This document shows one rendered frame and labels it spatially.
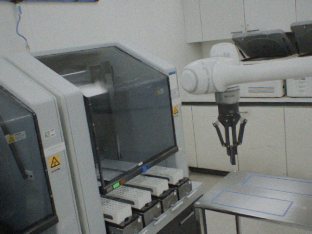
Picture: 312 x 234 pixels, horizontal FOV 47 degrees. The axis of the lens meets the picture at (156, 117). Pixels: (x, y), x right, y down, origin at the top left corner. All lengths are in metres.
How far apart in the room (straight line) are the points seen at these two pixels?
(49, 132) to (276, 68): 0.85
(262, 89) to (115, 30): 1.52
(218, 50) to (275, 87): 2.37
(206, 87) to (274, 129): 2.63
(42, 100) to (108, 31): 1.95
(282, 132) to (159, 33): 1.59
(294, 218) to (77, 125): 0.97
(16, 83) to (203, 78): 0.75
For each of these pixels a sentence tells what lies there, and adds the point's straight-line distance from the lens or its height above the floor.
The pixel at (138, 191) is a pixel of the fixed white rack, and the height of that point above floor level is 0.86.
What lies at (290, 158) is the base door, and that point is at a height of 0.30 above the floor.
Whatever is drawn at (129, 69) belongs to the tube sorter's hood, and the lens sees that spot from 1.91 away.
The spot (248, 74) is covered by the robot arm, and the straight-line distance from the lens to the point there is 1.10.
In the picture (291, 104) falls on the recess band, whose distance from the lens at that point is 3.65.
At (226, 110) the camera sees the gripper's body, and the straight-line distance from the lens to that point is 1.30.
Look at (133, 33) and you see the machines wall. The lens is 3.54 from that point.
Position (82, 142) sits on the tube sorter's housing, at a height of 1.22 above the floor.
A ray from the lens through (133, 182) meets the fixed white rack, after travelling 2.00.
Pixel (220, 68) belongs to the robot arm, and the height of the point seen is 1.49.
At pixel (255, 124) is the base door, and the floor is 0.64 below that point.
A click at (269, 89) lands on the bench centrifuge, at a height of 0.99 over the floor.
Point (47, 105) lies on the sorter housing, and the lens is 1.42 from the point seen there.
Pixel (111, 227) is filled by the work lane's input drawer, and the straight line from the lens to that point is 1.71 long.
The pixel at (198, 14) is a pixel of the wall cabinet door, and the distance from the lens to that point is 4.21.
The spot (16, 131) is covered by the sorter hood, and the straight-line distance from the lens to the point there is 1.34.
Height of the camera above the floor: 1.61
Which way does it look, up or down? 12 degrees down
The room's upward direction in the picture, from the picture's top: 7 degrees counter-clockwise
